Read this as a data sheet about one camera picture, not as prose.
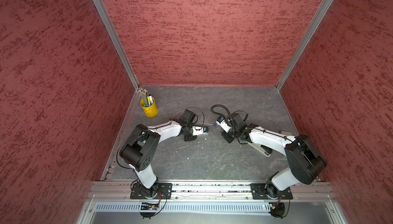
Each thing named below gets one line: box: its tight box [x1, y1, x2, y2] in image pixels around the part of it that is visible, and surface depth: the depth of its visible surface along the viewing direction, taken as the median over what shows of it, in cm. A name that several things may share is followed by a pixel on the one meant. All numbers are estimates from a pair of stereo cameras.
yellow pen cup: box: [139, 97, 159, 118], surface depth 100 cm
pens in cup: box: [140, 87, 154, 107], surface depth 99 cm
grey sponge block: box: [278, 130, 293, 136], surface depth 96 cm
